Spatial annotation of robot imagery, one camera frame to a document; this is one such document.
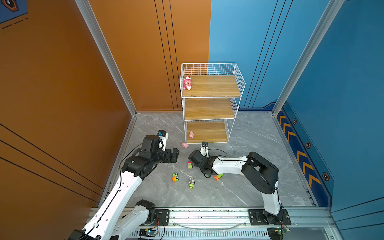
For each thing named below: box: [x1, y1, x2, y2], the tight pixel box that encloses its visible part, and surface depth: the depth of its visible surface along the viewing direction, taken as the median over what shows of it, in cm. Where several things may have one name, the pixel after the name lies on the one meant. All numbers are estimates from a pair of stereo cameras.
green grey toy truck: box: [188, 177, 196, 190], surface depth 84 cm
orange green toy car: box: [172, 172, 180, 183], surface depth 87 cm
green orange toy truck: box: [213, 173, 224, 182], surface depth 86 cm
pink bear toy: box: [183, 75, 193, 91], surface depth 74 cm
